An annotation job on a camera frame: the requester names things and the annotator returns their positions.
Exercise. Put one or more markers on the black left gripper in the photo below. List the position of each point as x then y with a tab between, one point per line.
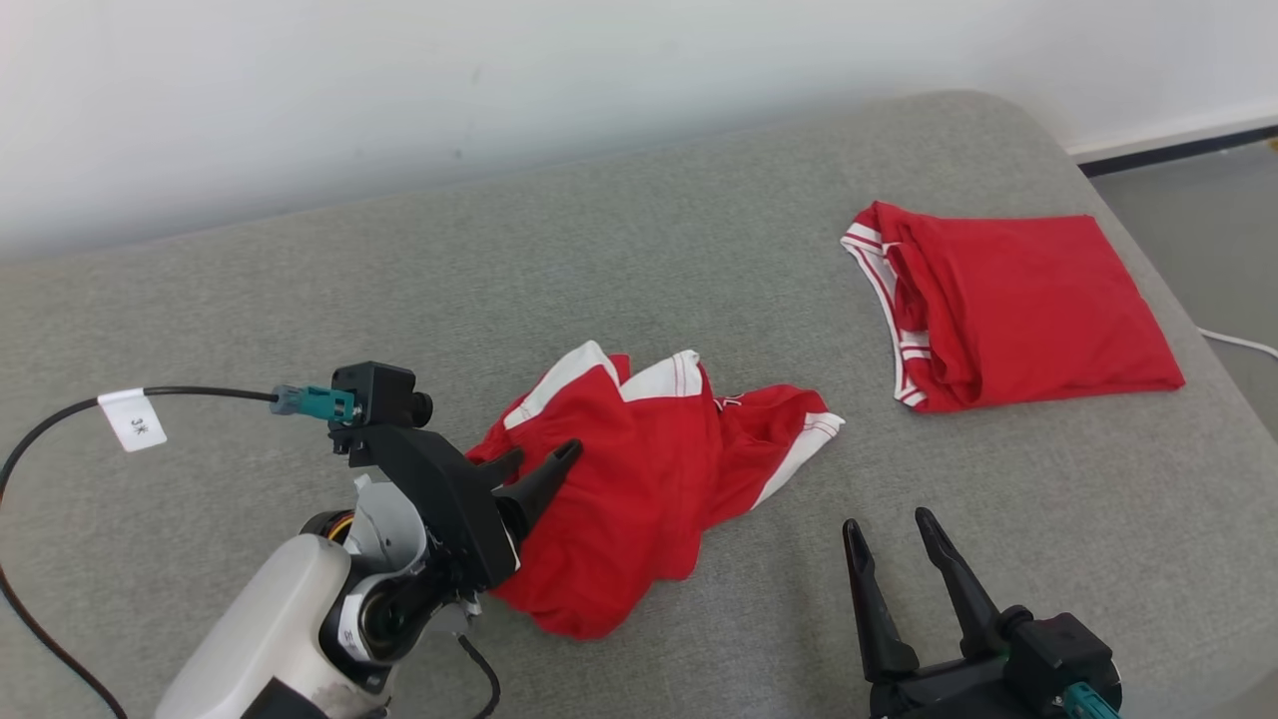
439	489

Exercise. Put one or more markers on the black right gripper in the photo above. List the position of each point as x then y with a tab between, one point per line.
958	694

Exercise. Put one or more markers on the red shorts white panels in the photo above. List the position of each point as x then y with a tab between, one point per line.
639	479

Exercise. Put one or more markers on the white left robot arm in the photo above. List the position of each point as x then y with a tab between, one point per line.
280	619

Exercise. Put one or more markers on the grey fabric sofa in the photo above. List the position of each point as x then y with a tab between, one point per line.
599	270

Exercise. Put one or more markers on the black baseboard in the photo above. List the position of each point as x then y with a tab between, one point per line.
1178	150

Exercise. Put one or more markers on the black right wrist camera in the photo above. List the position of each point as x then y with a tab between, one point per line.
1063	649

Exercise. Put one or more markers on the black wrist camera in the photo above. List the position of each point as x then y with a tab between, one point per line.
379	391
1063	649

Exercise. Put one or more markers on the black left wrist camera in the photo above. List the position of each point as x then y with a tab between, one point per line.
379	391

